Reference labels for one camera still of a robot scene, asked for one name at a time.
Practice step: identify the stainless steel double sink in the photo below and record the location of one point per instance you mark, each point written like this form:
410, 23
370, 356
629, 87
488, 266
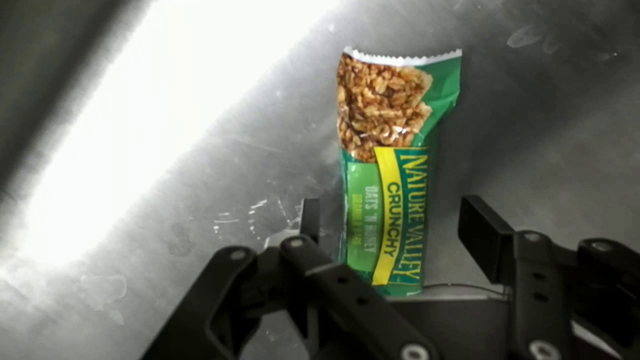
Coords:
167, 132

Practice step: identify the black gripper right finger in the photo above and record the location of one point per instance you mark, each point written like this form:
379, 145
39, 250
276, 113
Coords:
540, 286

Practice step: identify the green granola bar wrapper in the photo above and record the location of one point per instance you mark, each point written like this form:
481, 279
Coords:
386, 187

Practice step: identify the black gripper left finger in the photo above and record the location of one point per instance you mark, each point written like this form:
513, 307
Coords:
312, 293

